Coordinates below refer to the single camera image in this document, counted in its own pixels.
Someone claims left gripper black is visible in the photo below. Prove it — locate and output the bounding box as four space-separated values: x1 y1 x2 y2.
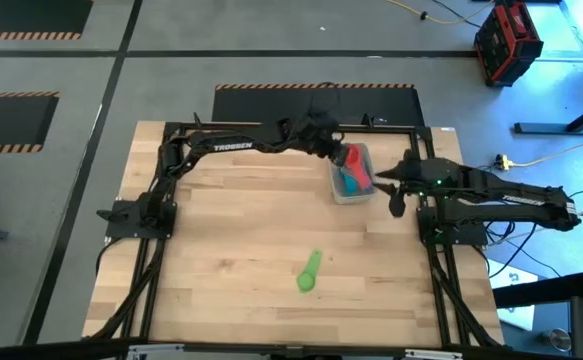
290 112 350 168

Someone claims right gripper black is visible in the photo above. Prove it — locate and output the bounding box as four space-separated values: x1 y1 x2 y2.
373 148 463 197

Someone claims pink measuring cup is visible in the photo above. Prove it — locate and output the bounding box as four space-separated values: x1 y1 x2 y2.
344 143 375 194

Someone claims blue measuring cup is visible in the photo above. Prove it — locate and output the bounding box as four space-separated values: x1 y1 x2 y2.
339 167 361 197

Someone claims white plastic basket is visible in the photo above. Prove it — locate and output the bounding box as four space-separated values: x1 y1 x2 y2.
327 141 378 206

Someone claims green measuring cup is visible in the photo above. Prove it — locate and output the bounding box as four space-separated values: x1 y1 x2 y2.
295 248 324 295

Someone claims black striped floor mat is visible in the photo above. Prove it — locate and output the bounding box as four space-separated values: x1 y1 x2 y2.
212 83 426 127
0 91 61 155
0 0 95 42

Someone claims white paper sheet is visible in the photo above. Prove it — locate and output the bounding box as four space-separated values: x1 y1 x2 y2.
488 272 538 332

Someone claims black desk foot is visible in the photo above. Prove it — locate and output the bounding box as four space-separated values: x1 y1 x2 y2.
513 96 583 137

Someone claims red black tool case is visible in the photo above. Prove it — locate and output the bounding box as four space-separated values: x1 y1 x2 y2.
472 0 545 89

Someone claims long LED light bar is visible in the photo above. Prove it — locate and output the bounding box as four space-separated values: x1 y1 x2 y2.
124 342 465 360

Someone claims round metal can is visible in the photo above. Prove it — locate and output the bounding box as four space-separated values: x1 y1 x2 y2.
544 328 572 354

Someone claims black aluminium rig frame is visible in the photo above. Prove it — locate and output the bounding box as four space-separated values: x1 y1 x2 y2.
83 119 508 351

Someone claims black floor cable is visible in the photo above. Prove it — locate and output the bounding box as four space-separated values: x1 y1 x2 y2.
484 219 563 281

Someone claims yellow extension cable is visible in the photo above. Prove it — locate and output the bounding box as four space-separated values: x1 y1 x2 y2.
385 0 498 26

